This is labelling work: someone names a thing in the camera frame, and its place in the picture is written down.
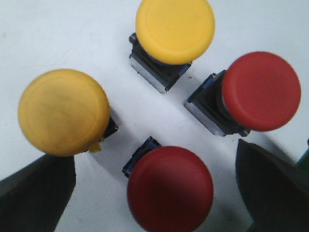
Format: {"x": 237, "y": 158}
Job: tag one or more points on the green conveyor belt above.
{"x": 303, "y": 162}

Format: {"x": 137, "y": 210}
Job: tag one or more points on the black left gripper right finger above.
{"x": 275, "y": 191}

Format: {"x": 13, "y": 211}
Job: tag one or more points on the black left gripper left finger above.
{"x": 34, "y": 198}

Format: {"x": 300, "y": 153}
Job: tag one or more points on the red mushroom push button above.
{"x": 260, "y": 91}
{"x": 169, "y": 189}

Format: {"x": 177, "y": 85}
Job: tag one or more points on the yellow mushroom push button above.
{"x": 64, "y": 112}
{"x": 169, "y": 36}

